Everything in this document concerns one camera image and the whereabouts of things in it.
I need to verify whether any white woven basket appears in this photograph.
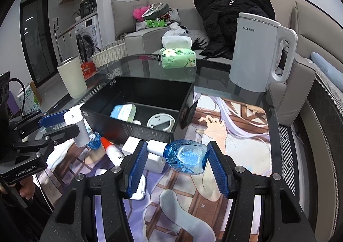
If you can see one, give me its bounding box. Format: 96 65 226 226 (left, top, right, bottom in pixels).
90 39 127 68

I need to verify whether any pink plush toy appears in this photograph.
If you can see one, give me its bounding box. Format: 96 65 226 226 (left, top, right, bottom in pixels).
132 7 149 22

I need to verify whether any white washing machine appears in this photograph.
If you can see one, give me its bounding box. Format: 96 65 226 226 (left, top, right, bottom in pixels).
74 15 102 64

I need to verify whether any grey throw pillow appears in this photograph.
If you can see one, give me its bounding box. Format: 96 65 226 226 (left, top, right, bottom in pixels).
111 0 148 40

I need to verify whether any white glue bottle orange cap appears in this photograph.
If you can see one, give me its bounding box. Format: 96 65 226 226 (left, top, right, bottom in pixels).
101 137 124 166

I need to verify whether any green white carton box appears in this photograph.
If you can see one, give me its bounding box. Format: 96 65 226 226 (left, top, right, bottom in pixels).
17 84 41 114

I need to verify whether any black puffer jacket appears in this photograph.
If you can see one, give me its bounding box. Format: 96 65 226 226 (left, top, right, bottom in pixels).
194 0 275 60

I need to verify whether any green tissue pack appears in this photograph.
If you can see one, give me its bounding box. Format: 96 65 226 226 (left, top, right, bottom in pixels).
159 48 196 69

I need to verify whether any white power bank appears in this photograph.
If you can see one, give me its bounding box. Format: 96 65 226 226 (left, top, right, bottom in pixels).
130 175 146 201

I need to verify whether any red gift box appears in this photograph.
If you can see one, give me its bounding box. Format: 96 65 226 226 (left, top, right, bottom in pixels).
81 61 96 80

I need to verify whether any light blue pillow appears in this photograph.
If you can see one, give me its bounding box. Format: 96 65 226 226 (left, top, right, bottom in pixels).
310 52 342 87

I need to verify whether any white square charger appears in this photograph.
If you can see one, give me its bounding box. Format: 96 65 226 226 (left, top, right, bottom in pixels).
122 136 166 174

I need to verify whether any grey sofa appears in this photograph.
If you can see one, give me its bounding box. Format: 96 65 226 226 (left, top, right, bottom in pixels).
111 0 343 232

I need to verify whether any white electric kettle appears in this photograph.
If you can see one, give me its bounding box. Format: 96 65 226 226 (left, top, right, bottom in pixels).
230 12 298 93

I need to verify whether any green white plastic case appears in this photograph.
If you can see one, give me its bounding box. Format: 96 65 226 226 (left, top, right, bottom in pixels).
110 104 137 122

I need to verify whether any cream tumbler cup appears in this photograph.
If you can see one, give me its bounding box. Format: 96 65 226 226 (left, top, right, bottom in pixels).
57 57 87 98

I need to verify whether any person's left hand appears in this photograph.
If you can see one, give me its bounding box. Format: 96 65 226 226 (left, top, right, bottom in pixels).
1 176 35 203

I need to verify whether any white plug adapter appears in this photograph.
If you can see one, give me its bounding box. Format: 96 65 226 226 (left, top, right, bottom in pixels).
63 107 90 147

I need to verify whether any black cardboard box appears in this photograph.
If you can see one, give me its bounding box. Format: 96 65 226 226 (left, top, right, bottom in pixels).
81 76 197 144

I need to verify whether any round grey white device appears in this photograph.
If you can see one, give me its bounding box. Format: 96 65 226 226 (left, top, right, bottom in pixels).
147 113 175 132

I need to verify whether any anime printed desk mat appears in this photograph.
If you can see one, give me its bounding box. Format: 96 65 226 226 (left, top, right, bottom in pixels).
34 91 295 242

